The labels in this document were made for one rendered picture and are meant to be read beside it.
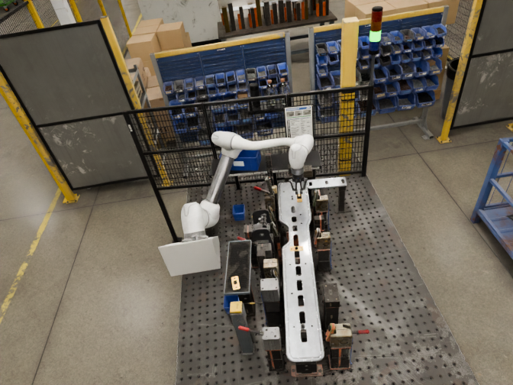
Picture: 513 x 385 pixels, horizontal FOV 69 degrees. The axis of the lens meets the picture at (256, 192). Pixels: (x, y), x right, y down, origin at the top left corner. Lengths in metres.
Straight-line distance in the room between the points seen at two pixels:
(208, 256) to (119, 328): 1.29
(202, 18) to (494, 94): 5.90
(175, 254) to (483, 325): 2.39
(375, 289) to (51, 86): 3.53
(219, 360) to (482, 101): 4.14
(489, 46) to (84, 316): 4.83
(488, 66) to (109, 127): 4.19
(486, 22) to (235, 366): 3.97
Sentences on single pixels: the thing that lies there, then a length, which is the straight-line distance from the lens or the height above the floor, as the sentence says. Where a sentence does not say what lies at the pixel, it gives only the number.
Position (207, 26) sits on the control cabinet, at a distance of 8.86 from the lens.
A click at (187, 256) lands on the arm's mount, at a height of 0.89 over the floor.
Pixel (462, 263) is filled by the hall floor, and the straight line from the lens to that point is 3.81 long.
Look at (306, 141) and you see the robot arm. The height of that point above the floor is 1.42.
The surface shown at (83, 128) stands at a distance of 4.52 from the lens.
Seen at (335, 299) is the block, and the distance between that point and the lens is 2.15.
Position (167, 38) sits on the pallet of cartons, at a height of 0.92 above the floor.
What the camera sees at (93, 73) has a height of 1.51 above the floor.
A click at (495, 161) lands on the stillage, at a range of 3.72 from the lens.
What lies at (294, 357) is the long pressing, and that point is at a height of 1.00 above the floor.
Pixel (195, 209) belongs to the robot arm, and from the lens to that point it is 2.69.
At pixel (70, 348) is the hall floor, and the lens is 3.74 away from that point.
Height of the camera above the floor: 2.84
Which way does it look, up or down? 41 degrees down
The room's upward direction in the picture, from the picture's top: 9 degrees counter-clockwise
